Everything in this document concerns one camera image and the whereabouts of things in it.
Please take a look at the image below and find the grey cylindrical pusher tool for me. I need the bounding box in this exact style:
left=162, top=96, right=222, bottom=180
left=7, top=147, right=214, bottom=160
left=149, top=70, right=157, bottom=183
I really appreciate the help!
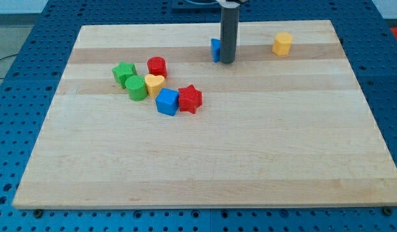
left=220, top=6, right=239, bottom=64

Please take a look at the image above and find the blue cube block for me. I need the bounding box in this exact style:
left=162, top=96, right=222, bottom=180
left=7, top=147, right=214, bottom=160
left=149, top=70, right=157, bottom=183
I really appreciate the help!
left=155, top=88, right=179, bottom=116

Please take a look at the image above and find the black cable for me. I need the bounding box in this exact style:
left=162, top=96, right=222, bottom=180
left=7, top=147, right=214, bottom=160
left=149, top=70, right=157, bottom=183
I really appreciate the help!
left=0, top=53, right=19, bottom=81

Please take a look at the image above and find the red star block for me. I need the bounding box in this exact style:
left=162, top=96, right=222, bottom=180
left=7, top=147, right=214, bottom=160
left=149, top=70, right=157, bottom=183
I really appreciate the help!
left=179, top=84, right=202, bottom=114

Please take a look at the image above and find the wooden board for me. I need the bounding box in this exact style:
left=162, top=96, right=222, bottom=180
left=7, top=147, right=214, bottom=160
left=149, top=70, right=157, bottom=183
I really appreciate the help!
left=13, top=20, right=397, bottom=209

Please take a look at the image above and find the green cylinder block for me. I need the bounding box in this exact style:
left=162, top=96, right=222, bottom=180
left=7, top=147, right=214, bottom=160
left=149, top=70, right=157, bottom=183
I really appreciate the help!
left=125, top=75, right=148, bottom=101

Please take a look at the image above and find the yellow hexagon block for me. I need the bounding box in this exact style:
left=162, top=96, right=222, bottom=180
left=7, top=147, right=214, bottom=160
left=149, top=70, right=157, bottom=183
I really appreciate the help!
left=272, top=32, right=293, bottom=56

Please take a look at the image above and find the red cylinder block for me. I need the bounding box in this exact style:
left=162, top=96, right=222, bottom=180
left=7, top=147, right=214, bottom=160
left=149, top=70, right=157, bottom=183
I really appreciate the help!
left=147, top=56, right=167, bottom=78

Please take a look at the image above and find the blue triangle block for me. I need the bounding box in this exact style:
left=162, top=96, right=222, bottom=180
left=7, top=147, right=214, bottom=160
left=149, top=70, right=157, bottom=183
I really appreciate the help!
left=211, top=38, right=220, bottom=63

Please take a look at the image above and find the white tool mount flange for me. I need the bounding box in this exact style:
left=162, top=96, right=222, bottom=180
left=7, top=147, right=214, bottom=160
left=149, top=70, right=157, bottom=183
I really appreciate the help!
left=217, top=0, right=249, bottom=7

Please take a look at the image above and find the yellow heart block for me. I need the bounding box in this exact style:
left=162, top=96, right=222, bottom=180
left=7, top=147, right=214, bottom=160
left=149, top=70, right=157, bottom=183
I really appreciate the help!
left=144, top=74, right=166, bottom=98

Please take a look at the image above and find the green star block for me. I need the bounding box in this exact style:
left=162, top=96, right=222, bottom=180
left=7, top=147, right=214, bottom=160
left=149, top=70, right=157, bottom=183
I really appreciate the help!
left=111, top=61, right=137, bottom=89

